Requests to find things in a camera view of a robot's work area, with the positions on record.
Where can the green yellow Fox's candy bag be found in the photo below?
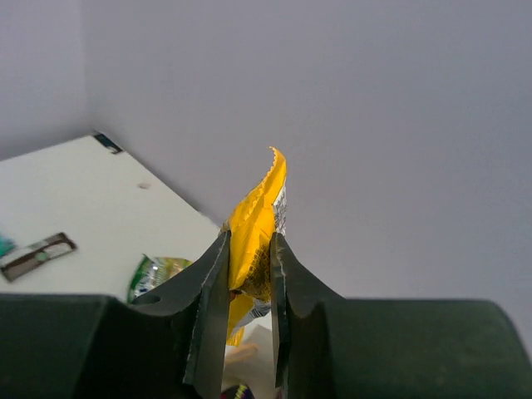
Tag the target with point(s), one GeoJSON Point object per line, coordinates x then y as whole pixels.
{"type": "Point", "coordinates": [152, 272]}

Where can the dark blue snack bag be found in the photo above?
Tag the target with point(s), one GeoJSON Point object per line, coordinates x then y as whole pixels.
{"type": "Point", "coordinates": [240, 391]}

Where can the brown paper bag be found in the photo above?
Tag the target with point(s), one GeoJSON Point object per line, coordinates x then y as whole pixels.
{"type": "Point", "coordinates": [252, 364]}

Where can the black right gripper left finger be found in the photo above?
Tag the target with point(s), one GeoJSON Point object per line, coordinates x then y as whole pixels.
{"type": "Point", "coordinates": [168, 343]}

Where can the yellow M&M's packet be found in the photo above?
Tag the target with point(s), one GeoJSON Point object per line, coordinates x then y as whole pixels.
{"type": "Point", "coordinates": [252, 224]}

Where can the brown chocolate bar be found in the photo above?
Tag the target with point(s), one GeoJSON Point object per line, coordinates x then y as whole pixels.
{"type": "Point", "coordinates": [24, 260]}

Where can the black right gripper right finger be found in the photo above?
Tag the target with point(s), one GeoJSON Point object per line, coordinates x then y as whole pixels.
{"type": "Point", "coordinates": [328, 346]}

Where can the teal snack packet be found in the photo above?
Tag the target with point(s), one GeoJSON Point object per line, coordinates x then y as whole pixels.
{"type": "Point", "coordinates": [7, 245]}

